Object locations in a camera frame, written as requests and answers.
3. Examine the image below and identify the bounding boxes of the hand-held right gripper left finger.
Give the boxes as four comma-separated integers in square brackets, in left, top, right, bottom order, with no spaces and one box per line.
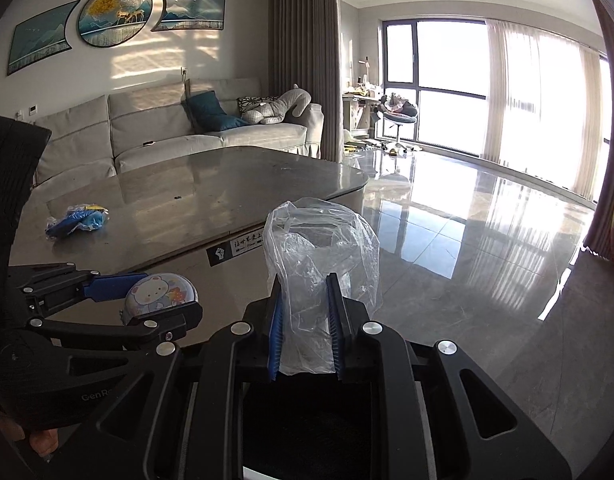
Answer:
[62,275,288,480]

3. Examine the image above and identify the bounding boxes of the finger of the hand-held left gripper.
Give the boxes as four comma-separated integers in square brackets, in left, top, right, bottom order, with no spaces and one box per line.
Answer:
[17,262,150,318]
[27,304,204,356]

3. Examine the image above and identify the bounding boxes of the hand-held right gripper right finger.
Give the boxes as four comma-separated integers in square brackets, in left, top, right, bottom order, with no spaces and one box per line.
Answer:
[326,274,573,480]

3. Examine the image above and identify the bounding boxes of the round purple tin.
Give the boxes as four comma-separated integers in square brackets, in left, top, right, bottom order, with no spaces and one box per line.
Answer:
[123,272,199,328]

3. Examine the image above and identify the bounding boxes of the clear plastic bag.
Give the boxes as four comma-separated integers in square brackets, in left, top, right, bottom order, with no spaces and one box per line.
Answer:
[263,199,382,377]

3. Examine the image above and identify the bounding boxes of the person's left hand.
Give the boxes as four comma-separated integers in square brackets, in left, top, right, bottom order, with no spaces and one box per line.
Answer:
[29,430,64,457]

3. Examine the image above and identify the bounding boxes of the blue snack wrapper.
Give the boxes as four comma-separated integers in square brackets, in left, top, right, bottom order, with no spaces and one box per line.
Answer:
[46,204,108,239]

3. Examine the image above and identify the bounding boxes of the grey coffee table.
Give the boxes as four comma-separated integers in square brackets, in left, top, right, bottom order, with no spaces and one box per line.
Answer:
[9,146,370,346]

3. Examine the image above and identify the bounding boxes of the black ribbed object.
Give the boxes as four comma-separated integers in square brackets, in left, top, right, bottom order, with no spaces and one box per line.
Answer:
[0,115,52,261]

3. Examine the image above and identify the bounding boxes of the grey fabric sofa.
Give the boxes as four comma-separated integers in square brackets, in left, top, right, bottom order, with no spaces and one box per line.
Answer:
[34,77,324,186]

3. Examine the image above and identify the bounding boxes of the teal pillow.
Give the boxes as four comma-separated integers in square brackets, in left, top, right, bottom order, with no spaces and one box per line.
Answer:
[187,91,243,133]

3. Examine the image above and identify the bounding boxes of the swivel chair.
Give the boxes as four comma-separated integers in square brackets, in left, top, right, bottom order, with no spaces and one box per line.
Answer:
[382,95,419,150]

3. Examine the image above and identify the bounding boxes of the cluttered white desk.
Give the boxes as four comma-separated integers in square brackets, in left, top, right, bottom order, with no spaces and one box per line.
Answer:
[342,80,383,141]

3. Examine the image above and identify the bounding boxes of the grey plush toy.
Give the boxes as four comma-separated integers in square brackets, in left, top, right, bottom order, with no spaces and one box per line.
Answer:
[242,85,310,126]

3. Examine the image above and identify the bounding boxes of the black white patterned pillow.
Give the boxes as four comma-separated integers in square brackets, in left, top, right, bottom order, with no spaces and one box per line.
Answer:
[237,96,278,115]

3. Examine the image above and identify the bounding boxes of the grey curtain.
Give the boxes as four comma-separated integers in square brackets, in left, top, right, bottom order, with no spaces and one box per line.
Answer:
[267,0,344,163]
[582,0,614,261]

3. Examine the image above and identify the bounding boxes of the large window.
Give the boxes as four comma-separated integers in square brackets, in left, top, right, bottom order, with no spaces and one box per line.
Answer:
[382,17,613,201]

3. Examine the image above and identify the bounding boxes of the sheer white curtain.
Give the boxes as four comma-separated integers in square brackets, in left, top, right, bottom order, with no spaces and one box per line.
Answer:
[482,20,604,202]

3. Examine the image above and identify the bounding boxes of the blue crescent wall picture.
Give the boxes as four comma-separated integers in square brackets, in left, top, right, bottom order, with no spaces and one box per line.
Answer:
[151,0,227,32]
[7,0,80,77]

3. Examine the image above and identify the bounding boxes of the round deer wall picture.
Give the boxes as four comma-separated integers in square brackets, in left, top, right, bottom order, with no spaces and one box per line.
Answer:
[77,0,152,50]

